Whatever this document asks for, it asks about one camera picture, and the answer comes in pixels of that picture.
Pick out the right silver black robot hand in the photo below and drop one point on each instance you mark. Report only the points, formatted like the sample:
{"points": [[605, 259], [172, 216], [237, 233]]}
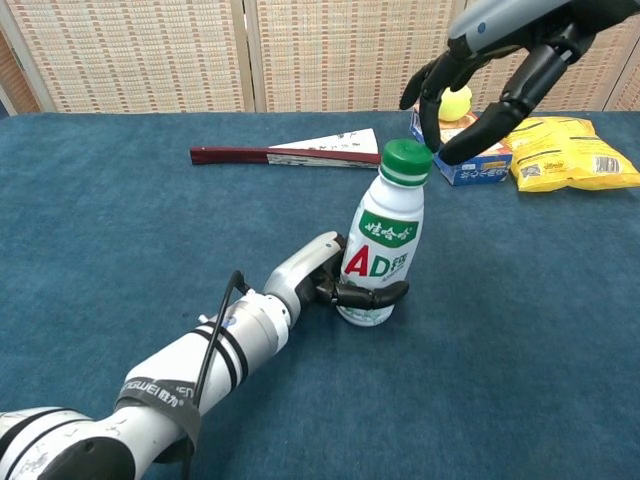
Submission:
{"points": [[525, 20]]}

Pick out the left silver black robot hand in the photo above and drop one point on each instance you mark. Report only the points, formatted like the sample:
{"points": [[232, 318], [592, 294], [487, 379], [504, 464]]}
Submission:
{"points": [[300, 270]]}

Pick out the white AD calcium milk bottle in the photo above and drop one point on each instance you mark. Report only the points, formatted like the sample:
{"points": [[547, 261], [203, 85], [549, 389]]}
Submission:
{"points": [[385, 240]]}

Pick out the green bottle cap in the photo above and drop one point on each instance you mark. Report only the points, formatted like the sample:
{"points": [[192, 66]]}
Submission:
{"points": [[406, 160]]}

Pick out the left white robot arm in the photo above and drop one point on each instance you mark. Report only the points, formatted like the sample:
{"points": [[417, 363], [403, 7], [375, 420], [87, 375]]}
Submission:
{"points": [[165, 370]]}

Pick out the yellow tennis ball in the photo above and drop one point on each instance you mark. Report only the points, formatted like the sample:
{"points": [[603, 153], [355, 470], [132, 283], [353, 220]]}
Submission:
{"points": [[457, 107]]}

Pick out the red and white folding fan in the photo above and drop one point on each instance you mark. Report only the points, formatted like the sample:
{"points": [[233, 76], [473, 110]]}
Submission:
{"points": [[280, 156]]}

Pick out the yellow snack bag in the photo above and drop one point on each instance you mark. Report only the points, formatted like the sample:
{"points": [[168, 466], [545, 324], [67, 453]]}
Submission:
{"points": [[565, 160]]}

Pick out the blue and orange carton box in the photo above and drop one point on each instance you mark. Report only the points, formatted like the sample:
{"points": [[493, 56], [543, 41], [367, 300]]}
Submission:
{"points": [[480, 170]]}

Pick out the blue felt table cover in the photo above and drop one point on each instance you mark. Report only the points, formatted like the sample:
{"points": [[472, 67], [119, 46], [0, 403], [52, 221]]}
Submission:
{"points": [[450, 325]]}

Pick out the brown woven screen panel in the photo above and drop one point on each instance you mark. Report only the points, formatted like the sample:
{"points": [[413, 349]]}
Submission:
{"points": [[17, 80]]}

